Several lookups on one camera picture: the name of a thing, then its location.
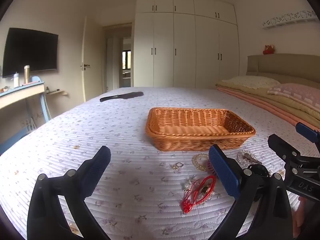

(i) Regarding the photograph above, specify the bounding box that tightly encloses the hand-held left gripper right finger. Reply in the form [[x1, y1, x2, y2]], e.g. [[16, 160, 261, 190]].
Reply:
[[207, 144, 293, 240]]

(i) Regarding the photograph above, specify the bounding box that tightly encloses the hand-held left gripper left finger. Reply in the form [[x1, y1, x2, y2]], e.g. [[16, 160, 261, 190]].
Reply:
[[27, 145, 112, 240]]

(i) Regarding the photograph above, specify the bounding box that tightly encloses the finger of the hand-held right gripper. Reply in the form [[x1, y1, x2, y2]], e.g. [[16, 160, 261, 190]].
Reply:
[[295, 122, 320, 153], [267, 133, 302, 181]]

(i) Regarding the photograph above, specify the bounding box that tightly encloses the purple spiral hair tie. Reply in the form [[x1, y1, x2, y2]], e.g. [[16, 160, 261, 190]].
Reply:
[[206, 161, 218, 174]]

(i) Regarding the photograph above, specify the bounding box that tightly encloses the clear bead bracelet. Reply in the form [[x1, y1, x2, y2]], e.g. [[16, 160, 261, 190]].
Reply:
[[237, 151, 253, 167]]

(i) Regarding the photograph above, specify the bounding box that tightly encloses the cream spiral hair tie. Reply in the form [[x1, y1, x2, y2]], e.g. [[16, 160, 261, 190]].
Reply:
[[192, 154, 210, 172]]

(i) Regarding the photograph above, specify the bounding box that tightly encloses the red string bracelet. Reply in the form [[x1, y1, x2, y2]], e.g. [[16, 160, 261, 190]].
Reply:
[[180, 175, 216, 214]]

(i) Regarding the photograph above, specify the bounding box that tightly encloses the brown wicker basket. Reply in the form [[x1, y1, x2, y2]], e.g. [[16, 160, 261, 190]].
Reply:
[[145, 107, 256, 152]]

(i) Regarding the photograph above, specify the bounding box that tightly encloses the floral quilted bed cover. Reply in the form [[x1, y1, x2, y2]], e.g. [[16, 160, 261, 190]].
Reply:
[[0, 87, 320, 240]]

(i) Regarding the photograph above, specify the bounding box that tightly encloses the pink patterned pillow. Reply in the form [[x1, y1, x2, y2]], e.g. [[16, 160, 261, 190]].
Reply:
[[267, 83, 320, 105]]

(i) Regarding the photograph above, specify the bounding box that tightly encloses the pink folded blanket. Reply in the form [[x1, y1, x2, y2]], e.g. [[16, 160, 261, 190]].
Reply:
[[216, 86, 320, 133]]

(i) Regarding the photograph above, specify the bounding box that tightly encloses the beige folded quilt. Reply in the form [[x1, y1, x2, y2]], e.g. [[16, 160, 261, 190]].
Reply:
[[216, 80, 320, 126]]

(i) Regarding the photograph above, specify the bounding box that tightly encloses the beige padded headboard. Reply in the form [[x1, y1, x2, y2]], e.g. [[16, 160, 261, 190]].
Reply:
[[246, 53, 320, 88]]

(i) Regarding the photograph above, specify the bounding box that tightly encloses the cream floral pillow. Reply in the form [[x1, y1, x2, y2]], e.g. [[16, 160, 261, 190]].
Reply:
[[221, 76, 281, 89]]

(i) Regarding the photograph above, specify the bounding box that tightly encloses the black hairbrush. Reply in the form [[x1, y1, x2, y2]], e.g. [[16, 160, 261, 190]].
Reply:
[[100, 91, 144, 103]]

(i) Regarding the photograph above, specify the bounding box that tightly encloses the blue and white desk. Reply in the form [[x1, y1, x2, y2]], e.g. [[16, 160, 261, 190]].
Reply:
[[0, 76, 52, 153]]

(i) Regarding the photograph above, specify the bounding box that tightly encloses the white room door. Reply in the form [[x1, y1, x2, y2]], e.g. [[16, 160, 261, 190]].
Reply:
[[80, 16, 104, 103]]

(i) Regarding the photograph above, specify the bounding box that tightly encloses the white built-in wardrobe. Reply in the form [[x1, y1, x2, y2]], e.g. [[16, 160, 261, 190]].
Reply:
[[133, 0, 239, 89]]

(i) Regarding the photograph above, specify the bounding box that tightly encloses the crystal charm bracelet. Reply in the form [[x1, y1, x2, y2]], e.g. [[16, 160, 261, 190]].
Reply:
[[182, 177, 200, 193]]

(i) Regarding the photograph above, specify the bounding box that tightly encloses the white carved wall shelf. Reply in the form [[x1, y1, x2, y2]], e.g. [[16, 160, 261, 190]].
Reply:
[[262, 10, 319, 30]]

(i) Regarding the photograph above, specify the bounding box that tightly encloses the black wall television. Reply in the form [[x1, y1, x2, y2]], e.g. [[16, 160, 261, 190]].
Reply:
[[2, 27, 59, 78]]

